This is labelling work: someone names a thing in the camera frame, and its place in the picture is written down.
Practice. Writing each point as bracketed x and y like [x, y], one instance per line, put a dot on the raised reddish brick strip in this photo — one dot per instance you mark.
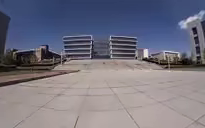
[20, 77]

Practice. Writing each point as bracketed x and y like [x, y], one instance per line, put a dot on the grey paved plaza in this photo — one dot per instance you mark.
[103, 100]

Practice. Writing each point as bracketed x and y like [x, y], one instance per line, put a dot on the low brown building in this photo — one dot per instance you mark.
[33, 54]

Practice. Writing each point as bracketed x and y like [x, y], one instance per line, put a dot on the wide striped white building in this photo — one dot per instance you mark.
[79, 46]

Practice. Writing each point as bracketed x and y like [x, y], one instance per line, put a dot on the low white building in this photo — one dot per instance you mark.
[165, 55]

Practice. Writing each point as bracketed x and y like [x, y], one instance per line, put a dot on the small white building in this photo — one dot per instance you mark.
[143, 53]

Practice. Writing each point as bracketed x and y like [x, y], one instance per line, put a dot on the wide stone steps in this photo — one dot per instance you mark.
[106, 64]

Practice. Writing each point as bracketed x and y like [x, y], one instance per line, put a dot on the tall white building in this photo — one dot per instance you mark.
[200, 40]

